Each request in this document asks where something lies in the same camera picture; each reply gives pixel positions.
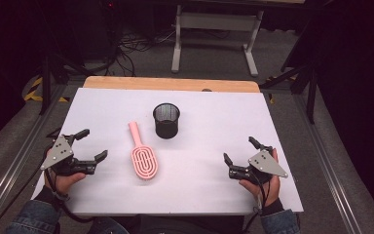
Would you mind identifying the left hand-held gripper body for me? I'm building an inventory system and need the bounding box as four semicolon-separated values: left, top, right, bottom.
40;135;97;177

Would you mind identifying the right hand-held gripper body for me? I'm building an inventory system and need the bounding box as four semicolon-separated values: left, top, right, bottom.
228;144;289;185

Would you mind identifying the pink hairbrush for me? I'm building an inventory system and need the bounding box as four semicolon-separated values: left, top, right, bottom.
128;121;160;180

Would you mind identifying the black mesh cup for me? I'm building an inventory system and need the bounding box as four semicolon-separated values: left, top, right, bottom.
152;102;181;140

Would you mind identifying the person's right hand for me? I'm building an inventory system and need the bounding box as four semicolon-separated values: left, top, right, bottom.
239;148;289;208

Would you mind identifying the person's left hand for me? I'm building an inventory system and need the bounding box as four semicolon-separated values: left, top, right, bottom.
44;170;88;196

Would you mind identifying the white board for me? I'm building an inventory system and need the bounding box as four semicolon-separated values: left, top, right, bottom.
30;87;305;217

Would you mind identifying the yellow black hazard tape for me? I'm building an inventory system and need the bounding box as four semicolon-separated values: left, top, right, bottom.
265;76;297;105
23;76;70;103

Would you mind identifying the black metal stand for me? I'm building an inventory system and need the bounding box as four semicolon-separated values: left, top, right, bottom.
38;53;91;116
259;61;319;125

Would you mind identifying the wooden table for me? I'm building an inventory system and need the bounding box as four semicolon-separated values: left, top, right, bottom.
83;75;261;94

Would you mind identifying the right hand-held gripper cable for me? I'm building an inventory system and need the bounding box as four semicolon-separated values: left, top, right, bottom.
243;169;273;234

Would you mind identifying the hand-held gripper cable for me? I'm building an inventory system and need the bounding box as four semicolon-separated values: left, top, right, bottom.
243;169;273;234
43;169;95;225

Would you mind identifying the aluminium floor rail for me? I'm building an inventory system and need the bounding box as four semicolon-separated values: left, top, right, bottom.
291;94;364;234
0;85;67;233

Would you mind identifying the left hand-held gripper cable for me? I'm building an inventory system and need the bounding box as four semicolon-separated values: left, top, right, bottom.
43;169;95;225

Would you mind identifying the bundle of black cables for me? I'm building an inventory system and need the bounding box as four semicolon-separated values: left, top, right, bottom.
101;25;176;78

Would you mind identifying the white metal table frame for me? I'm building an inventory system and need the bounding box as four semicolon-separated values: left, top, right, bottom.
170;0;306;78

